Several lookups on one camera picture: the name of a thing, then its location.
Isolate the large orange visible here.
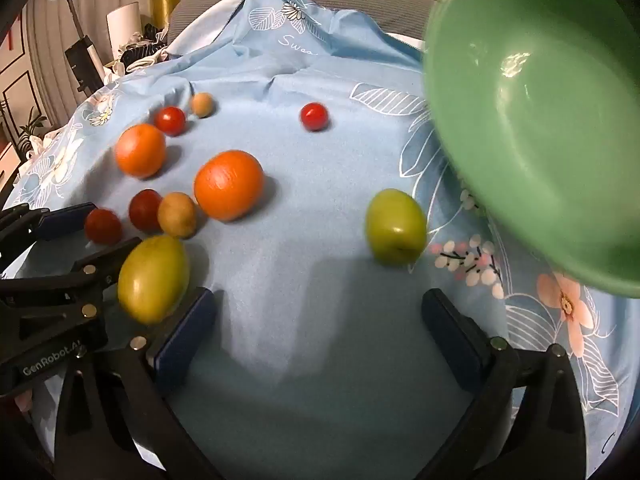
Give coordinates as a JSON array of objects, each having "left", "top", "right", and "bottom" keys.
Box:
[{"left": 193, "top": 150, "right": 265, "bottom": 222}]

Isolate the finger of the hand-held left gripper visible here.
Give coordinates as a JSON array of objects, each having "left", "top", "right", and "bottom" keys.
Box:
[
  {"left": 0, "top": 236, "right": 143, "bottom": 317},
  {"left": 0, "top": 202, "right": 98, "bottom": 271}
]

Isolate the small orange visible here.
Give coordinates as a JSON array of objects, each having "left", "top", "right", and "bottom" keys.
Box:
[{"left": 115, "top": 123, "right": 167, "bottom": 179}]

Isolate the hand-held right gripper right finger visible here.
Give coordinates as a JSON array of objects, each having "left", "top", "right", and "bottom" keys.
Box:
[{"left": 421, "top": 288, "right": 587, "bottom": 480}]

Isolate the small brown round fruit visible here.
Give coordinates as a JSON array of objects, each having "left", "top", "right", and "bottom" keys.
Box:
[{"left": 191, "top": 92, "right": 216, "bottom": 119}]

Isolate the blue floral bedsheet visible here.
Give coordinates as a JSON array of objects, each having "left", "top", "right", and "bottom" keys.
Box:
[{"left": 0, "top": 0, "right": 626, "bottom": 480}]

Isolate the stick vacuum cleaner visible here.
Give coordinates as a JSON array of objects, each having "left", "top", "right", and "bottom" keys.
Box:
[{"left": 50, "top": 0, "right": 108, "bottom": 96}]

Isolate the green plastic bowl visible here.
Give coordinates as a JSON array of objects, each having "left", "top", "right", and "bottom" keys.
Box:
[{"left": 421, "top": 0, "right": 640, "bottom": 300}]

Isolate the red wall ornament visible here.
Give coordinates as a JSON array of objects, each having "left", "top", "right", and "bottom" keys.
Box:
[{"left": 7, "top": 12, "right": 26, "bottom": 53}]

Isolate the black and white clothes pile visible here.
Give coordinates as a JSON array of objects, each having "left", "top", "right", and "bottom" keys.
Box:
[{"left": 105, "top": 22, "right": 173, "bottom": 78}]

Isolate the green potted plant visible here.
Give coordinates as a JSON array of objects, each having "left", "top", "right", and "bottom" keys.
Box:
[{"left": 15, "top": 107, "right": 48, "bottom": 161}]

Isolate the large brown round fruit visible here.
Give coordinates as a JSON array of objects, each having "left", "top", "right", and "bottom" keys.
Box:
[{"left": 157, "top": 192, "right": 197, "bottom": 239}]

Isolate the red cherry tomato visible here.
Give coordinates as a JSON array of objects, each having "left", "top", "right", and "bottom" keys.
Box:
[
  {"left": 154, "top": 106, "right": 187, "bottom": 137},
  {"left": 84, "top": 208, "right": 124, "bottom": 245},
  {"left": 128, "top": 189, "right": 163, "bottom": 233},
  {"left": 300, "top": 102, "right": 329, "bottom": 132}
]

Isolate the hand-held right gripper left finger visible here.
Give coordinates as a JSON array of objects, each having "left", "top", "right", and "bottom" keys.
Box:
[{"left": 52, "top": 287, "right": 226, "bottom": 480}]

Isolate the green round fruit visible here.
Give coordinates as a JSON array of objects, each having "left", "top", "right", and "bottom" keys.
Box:
[
  {"left": 117, "top": 234, "right": 191, "bottom": 325},
  {"left": 365, "top": 188, "right": 428, "bottom": 267}
]

